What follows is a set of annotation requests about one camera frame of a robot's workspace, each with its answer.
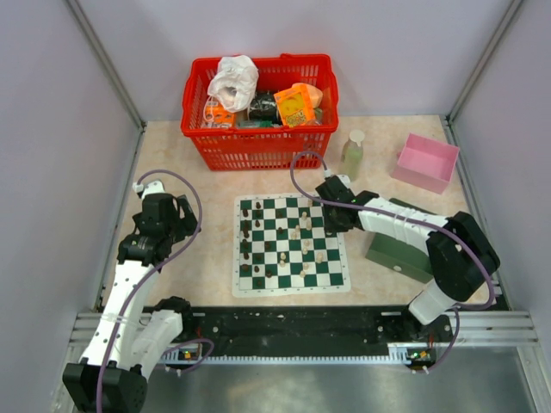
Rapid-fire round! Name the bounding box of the green liquid bottle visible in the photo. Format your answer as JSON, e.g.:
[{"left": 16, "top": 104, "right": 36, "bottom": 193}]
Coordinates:
[{"left": 339, "top": 129, "right": 365, "bottom": 182}]

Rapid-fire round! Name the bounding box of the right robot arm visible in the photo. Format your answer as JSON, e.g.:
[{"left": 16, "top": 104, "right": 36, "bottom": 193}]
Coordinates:
[{"left": 316, "top": 176, "right": 501, "bottom": 341}]

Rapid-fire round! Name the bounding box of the dark queen chess piece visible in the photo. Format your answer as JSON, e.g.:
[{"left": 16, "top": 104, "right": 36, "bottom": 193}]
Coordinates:
[{"left": 240, "top": 239, "right": 251, "bottom": 260}]

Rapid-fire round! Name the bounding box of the green white chess mat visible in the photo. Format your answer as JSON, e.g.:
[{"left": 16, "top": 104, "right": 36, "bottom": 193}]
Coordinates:
[{"left": 232, "top": 194, "right": 351, "bottom": 298}]

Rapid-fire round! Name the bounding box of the pink open box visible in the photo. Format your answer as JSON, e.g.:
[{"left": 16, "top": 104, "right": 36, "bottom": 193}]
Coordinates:
[{"left": 391, "top": 133, "right": 460, "bottom": 194}]

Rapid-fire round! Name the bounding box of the white crumpled plastic bag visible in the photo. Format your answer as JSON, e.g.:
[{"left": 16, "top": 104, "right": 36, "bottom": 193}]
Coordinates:
[{"left": 207, "top": 55, "right": 259, "bottom": 113}]

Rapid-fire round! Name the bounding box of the small orange packet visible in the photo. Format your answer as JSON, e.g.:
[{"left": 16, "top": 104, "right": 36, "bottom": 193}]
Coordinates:
[{"left": 201, "top": 96, "right": 236, "bottom": 128}]

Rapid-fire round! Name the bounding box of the dark green box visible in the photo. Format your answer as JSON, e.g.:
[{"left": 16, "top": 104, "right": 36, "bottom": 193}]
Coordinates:
[{"left": 365, "top": 197, "right": 434, "bottom": 285}]

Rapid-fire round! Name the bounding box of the orange snack box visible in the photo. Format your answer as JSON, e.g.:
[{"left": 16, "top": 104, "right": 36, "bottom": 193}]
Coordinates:
[{"left": 274, "top": 83, "right": 324, "bottom": 127}]

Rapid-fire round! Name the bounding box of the aluminium frame rail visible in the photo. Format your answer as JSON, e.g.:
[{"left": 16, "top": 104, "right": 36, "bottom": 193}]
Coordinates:
[{"left": 63, "top": 0, "right": 146, "bottom": 131}]

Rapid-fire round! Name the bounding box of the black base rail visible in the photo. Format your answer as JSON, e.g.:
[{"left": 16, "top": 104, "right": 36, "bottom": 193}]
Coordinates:
[{"left": 176, "top": 305, "right": 452, "bottom": 357}]

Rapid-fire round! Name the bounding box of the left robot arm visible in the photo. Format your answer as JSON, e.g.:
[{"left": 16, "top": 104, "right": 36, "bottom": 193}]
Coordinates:
[{"left": 62, "top": 180, "right": 198, "bottom": 412}]

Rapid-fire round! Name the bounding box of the dark bishop chess piece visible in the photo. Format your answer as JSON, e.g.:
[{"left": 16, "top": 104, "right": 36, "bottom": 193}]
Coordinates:
[{"left": 241, "top": 220, "right": 251, "bottom": 238}]

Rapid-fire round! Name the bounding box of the black wrapped package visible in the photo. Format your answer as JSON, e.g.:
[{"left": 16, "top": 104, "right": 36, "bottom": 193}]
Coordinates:
[{"left": 247, "top": 91, "right": 279, "bottom": 123}]

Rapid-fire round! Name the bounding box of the red plastic basket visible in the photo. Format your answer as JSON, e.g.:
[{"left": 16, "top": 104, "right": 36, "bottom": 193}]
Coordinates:
[{"left": 181, "top": 53, "right": 338, "bottom": 171}]

